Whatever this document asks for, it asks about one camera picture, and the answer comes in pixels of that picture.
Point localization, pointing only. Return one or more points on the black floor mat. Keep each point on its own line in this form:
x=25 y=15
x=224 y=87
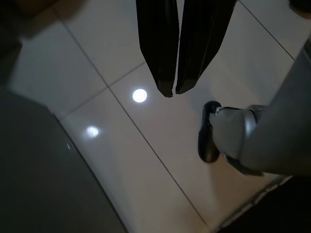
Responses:
x=279 y=213

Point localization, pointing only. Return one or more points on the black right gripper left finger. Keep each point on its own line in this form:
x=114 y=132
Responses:
x=158 y=36

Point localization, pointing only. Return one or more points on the grey fridge lower door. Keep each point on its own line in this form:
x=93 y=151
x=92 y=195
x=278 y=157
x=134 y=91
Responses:
x=36 y=170

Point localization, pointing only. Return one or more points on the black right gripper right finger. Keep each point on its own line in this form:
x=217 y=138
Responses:
x=201 y=36

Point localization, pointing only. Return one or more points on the black robot right foot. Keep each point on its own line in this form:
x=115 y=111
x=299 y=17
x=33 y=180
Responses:
x=206 y=145

